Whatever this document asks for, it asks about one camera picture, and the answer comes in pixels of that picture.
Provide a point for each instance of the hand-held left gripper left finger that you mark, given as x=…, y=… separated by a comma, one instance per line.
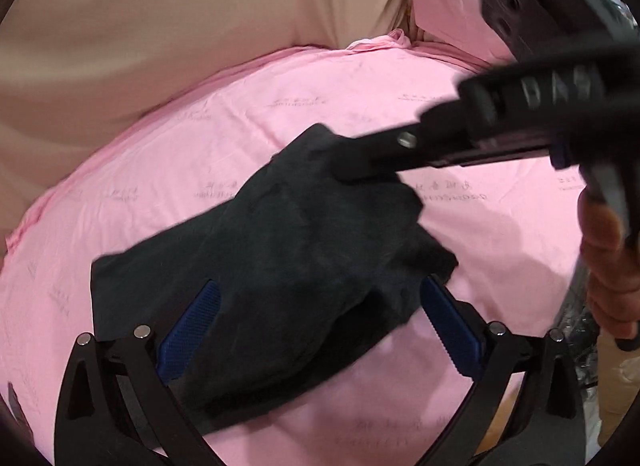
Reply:
x=192, y=328

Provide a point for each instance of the person's right hand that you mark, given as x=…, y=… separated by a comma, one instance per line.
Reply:
x=607, y=266

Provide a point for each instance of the person's beige trousers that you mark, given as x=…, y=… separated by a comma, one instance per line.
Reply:
x=620, y=386

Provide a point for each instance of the pink pillow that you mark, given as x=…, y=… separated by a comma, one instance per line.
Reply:
x=445, y=0

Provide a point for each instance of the beige cloth backdrop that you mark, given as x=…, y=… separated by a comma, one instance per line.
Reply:
x=150, y=20

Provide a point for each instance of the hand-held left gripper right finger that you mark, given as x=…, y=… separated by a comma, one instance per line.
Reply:
x=450, y=326

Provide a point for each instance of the clear plastic bag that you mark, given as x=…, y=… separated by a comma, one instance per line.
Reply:
x=582, y=336

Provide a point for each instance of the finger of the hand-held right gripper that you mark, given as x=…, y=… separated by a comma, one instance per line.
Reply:
x=372, y=155

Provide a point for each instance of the dark grey pants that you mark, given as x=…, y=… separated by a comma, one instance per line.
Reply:
x=280, y=276

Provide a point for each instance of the pink bed sheet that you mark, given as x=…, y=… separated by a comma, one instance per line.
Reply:
x=210, y=115

